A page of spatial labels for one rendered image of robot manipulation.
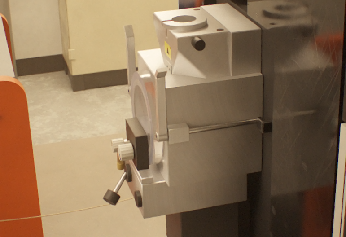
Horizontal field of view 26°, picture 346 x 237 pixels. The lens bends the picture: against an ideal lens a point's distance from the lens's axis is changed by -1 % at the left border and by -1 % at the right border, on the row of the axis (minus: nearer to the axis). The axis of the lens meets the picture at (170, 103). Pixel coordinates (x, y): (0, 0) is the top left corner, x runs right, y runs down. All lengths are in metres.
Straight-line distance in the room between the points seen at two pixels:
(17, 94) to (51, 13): 3.19
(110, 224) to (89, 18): 2.47
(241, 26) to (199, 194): 0.16
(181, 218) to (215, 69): 0.15
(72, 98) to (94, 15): 0.45
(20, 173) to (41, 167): 0.62
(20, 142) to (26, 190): 0.08
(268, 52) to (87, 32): 3.24
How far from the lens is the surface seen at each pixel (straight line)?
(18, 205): 1.09
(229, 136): 0.66
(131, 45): 0.72
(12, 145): 1.04
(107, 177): 1.62
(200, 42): 0.62
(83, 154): 1.73
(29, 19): 4.19
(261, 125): 0.65
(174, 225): 0.74
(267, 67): 0.64
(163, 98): 0.62
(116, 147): 0.70
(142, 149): 0.67
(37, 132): 3.56
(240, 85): 0.65
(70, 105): 3.81
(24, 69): 4.27
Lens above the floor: 1.49
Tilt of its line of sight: 23 degrees down
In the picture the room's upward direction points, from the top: 2 degrees counter-clockwise
